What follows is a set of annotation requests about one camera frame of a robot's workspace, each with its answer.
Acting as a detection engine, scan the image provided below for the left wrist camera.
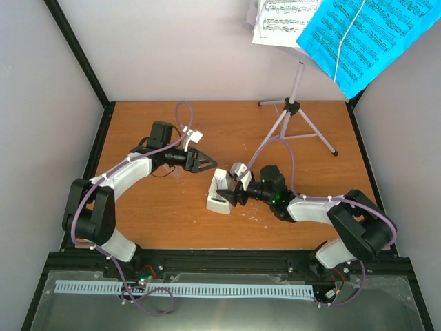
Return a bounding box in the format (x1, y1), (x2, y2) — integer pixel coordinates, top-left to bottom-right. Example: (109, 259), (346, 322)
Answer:
(182, 126), (203, 152)

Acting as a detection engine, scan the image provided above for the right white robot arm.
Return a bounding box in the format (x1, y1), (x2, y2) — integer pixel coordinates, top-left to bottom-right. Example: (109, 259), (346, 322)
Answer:
(211, 163), (397, 279)

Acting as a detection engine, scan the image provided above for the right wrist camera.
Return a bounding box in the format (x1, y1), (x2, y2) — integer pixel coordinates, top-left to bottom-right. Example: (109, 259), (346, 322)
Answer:
(229, 162), (253, 191)

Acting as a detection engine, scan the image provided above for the black aluminium frame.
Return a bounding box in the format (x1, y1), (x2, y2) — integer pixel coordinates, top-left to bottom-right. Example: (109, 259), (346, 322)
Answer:
(2, 1), (440, 330)

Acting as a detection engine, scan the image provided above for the clear plastic metronome cover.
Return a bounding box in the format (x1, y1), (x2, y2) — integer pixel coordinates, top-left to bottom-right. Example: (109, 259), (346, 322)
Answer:
(163, 165), (184, 179)

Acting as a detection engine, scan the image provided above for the white sheet music page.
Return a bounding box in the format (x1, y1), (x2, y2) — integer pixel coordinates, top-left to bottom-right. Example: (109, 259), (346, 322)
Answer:
(246, 0), (322, 48)

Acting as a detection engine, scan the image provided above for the blue sheet music page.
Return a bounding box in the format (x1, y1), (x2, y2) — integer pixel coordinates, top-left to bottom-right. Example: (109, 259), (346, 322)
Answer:
(297, 1), (440, 99)

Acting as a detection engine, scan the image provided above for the light blue cable duct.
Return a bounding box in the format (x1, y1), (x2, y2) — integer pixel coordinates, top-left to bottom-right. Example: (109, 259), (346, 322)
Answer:
(53, 280), (314, 301)

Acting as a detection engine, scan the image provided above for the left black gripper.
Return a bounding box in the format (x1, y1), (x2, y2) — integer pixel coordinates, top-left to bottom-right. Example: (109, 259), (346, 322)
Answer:
(163, 146), (218, 174)

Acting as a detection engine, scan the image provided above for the white metronome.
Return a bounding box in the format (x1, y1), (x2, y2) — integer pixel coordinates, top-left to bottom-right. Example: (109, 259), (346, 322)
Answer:
(205, 168), (238, 215)

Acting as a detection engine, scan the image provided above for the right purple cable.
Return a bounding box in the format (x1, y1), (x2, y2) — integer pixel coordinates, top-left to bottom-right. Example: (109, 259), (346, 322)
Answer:
(247, 137), (398, 308)

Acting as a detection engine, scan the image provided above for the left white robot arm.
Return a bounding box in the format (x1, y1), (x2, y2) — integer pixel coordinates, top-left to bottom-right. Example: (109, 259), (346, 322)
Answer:
(62, 121), (217, 278)

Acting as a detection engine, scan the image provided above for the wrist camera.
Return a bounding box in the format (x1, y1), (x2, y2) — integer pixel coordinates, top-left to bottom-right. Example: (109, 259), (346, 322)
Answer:
(229, 162), (253, 191)
(182, 126), (203, 152)

